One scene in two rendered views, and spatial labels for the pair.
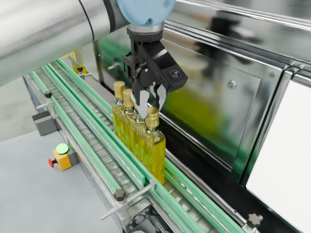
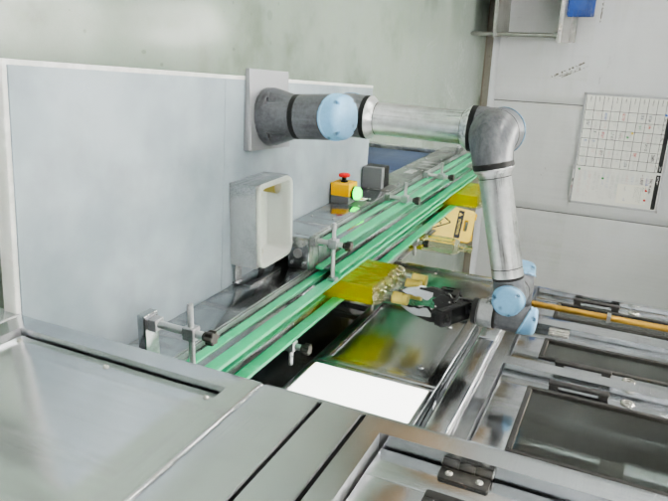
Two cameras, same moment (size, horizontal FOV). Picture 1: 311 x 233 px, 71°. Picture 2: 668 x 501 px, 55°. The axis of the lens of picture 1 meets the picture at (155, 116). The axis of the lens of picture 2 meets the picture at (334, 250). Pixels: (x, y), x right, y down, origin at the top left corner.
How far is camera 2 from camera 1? 132 cm
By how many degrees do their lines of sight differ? 20
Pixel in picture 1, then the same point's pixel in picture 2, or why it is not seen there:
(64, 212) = (304, 175)
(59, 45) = (495, 255)
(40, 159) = (345, 160)
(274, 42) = (454, 389)
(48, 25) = (504, 255)
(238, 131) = (376, 365)
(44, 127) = (372, 175)
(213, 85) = (417, 357)
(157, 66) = (454, 308)
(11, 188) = not seen: hidden behind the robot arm
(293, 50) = (448, 395)
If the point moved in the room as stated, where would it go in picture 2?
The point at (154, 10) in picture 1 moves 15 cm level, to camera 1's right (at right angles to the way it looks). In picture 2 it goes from (498, 300) to (484, 362)
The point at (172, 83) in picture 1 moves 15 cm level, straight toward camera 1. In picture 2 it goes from (442, 314) to (432, 291)
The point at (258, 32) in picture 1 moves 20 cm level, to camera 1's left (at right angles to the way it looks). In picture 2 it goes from (461, 383) to (479, 308)
